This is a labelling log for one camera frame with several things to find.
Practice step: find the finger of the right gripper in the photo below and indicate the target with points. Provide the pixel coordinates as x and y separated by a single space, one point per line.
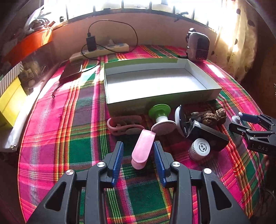
263 120
239 129

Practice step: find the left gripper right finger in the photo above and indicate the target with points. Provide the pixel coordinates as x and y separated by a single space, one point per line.
163 161

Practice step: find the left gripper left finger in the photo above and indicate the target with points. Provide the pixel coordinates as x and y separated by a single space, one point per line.
114 161

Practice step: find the small white grey knob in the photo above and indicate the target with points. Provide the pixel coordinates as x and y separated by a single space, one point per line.
235 119

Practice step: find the pink plastic clip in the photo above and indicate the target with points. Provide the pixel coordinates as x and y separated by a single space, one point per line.
142 149

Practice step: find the brown walnut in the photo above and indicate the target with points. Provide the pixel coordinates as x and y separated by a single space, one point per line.
221 116
209 119

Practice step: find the black rectangular device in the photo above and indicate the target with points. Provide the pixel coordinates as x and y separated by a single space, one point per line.
217 140

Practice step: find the pink silicone cable holder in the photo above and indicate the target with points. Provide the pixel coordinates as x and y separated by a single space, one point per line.
125 125

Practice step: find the green white spool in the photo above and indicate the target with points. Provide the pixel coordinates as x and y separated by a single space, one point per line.
162 125

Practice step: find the white round cap bottle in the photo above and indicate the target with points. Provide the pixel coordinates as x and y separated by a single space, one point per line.
199 149

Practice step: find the black white round clamp mount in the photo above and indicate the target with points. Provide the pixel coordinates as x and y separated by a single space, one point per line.
184 119

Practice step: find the plaid pink green blanket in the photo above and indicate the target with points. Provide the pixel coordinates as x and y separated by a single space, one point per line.
67 129

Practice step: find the white green shallow box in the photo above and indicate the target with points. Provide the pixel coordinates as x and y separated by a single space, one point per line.
132 87

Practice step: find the spotted cream curtain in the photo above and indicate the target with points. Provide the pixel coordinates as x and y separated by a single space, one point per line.
236 44

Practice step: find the silver black space heater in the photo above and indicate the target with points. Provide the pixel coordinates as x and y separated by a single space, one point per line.
197 46

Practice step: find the white power strip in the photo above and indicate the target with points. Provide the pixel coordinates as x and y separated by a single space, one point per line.
100 51

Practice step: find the black charger adapter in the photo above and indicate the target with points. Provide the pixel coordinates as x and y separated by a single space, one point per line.
91 42

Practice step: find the yellow storage box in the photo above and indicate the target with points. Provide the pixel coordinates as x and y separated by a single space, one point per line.
12 101

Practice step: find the striped gift box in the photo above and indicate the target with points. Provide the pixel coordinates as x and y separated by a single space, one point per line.
10 77

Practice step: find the orange planter box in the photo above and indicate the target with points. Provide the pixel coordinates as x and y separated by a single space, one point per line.
28 45

